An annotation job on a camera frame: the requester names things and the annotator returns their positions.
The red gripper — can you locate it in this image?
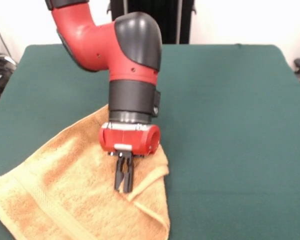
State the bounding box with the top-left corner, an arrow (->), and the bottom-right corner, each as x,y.
98,123 -> 162,194

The orange terry towel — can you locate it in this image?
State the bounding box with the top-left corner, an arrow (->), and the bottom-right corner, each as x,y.
0,104 -> 170,240

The dark green table cloth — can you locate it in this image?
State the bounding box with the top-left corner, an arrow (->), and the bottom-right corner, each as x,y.
0,43 -> 300,240

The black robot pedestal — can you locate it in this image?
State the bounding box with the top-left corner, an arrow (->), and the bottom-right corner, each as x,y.
106,0 -> 198,45

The grey cable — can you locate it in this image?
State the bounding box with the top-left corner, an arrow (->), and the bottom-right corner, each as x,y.
0,19 -> 16,66

